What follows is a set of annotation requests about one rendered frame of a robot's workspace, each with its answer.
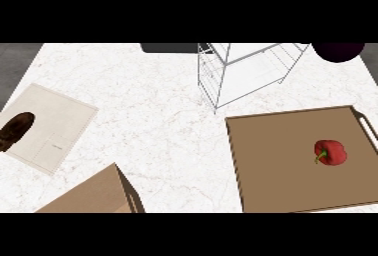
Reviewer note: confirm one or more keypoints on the brown wooden tray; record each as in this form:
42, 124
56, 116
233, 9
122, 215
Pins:
281, 160

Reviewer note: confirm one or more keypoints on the dark purple eggplant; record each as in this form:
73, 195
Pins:
339, 51

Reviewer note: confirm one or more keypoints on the dark grey appliance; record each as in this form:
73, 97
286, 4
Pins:
171, 47

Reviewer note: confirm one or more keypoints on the beige placemat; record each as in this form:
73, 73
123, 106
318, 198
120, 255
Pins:
57, 130

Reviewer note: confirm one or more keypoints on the red bell pepper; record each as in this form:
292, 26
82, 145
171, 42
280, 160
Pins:
332, 152

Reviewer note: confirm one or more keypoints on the dark brown oblong object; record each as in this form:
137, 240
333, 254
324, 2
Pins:
16, 130

